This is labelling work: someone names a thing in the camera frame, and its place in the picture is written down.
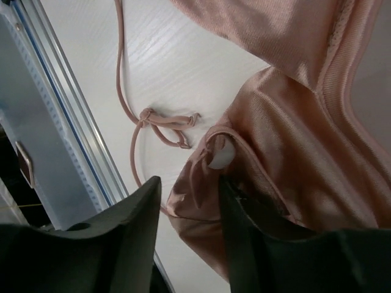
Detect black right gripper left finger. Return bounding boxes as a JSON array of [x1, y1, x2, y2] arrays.
[[1, 176, 161, 292]]

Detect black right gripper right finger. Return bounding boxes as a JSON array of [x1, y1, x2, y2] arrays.
[[219, 176, 390, 292]]

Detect pink satin bra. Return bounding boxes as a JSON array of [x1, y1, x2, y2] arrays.
[[113, 0, 391, 288]]

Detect perforated cable duct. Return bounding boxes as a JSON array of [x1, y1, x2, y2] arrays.
[[1, 5, 104, 225]]

